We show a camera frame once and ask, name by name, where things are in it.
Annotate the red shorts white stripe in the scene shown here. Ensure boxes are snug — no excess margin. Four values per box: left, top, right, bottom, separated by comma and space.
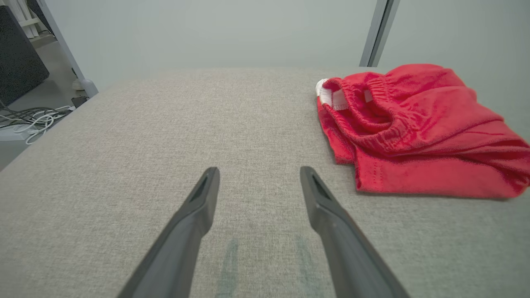
315, 63, 530, 201

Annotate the white cable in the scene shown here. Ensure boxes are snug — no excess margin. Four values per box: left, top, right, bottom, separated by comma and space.
12, 106, 72, 145

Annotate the white power strip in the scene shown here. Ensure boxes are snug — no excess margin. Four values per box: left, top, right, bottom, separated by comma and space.
0, 123, 45, 142

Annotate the grey partition post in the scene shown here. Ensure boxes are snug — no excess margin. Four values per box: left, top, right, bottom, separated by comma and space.
359, 0, 401, 68

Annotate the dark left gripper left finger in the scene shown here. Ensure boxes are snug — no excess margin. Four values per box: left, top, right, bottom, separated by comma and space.
117, 167, 221, 298

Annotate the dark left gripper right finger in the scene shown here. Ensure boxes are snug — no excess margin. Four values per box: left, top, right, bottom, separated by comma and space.
300, 166, 410, 298

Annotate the grey cable bundle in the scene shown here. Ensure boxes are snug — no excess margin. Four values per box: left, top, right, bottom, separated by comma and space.
0, 99, 73, 127

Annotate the black flat panel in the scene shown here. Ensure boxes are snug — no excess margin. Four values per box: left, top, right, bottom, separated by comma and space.
0, 4, 51, 107

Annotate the grey post with white foot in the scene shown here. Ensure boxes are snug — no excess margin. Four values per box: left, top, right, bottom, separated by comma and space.
35, 0, 99, 98

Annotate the white shelf unit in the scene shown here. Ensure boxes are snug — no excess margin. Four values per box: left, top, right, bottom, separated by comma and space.
3, 0, 44, 38

